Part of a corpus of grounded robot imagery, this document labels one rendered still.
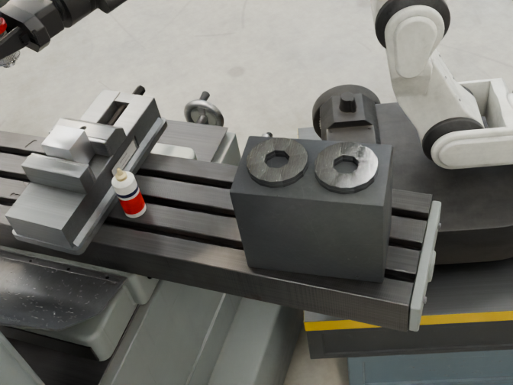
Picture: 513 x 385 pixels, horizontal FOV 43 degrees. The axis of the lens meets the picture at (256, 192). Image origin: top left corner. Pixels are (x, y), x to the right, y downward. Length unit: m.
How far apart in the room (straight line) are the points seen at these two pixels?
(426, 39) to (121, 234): 0.67
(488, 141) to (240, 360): 0.84
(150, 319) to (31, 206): 0.35
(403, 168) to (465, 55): 1.35
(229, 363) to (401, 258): 0.84
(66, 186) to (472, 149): 0.88
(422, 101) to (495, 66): 1.44
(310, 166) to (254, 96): 1.86
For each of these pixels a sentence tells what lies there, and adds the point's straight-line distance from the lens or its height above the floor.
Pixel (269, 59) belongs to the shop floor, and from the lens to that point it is 2.99.
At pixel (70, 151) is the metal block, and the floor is 1.03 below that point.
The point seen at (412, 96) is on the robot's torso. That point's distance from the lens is 1.47.
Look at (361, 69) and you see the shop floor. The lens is 2.88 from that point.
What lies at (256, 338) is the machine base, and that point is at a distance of 1.83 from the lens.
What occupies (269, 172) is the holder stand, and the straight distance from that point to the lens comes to 0.94.
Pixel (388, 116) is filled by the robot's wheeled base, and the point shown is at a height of 0.57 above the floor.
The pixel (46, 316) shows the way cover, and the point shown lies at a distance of 1.14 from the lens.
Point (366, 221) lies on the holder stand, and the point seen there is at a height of 1.05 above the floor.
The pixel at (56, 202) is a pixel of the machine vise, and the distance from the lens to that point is 1.19.
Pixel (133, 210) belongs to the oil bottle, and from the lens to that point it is 1.19.
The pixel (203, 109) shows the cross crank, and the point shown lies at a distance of 1.79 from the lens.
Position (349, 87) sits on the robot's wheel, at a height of 0.60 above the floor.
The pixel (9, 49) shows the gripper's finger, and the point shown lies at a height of 1.24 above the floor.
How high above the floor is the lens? 1.78
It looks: 48 degrees down
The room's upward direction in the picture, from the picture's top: 12 degrees counter-clockwise
